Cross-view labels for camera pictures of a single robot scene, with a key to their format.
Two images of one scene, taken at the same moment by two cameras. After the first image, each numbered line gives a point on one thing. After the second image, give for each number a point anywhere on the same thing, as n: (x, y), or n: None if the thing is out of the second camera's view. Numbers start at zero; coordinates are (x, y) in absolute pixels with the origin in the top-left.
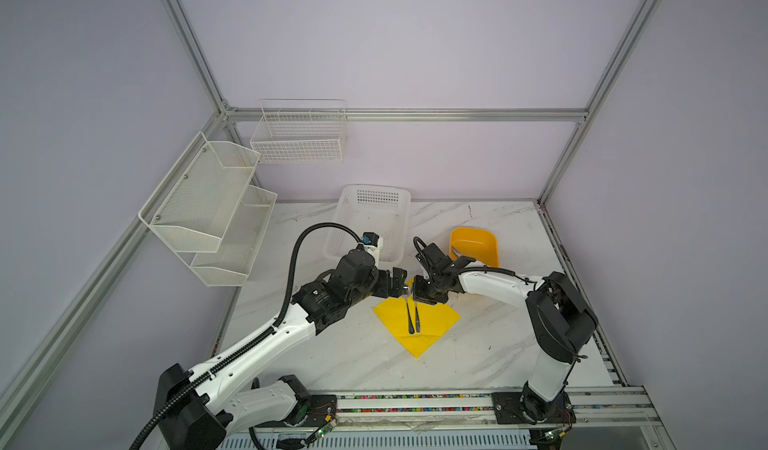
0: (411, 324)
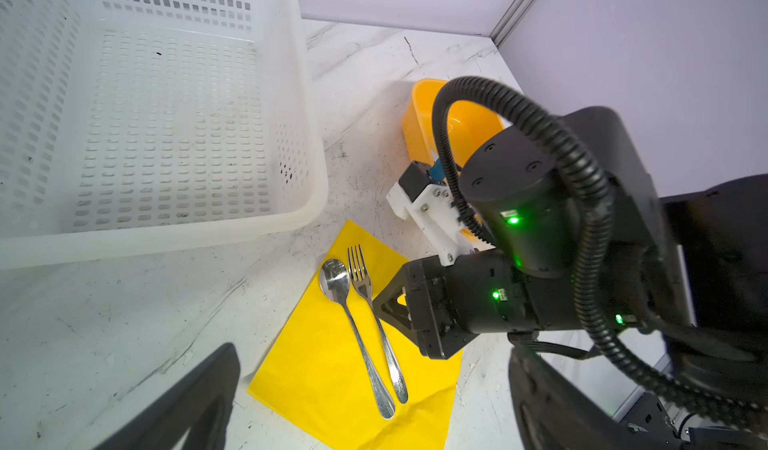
0: (335, 278)
